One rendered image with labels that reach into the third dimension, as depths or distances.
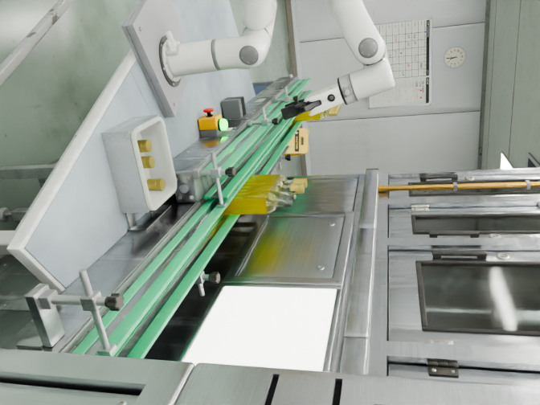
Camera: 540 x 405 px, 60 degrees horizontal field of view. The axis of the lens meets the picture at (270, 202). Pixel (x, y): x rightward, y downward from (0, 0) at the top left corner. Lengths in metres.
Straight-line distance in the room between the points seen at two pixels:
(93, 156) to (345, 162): 6.58
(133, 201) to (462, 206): 1.14
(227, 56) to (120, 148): 0.45
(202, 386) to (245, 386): 0.05
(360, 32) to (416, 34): 6.01
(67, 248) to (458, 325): 0.92
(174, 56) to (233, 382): 1.16
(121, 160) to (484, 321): 0.97
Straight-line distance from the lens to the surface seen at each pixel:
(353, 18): 1.21
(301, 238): 1.53
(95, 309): 0.85
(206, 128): 1.78
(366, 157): 7.56
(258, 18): 1.42
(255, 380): 0.51
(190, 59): 1.50
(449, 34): 7.25
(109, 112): 1.29
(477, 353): 1.12
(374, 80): 1.25
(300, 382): 0.50
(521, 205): 1.85
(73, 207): 1.15
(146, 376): 0.55
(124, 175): 1.26
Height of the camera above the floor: 1.45
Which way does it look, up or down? 15 degrees down
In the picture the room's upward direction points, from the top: 89 degrees clockwise
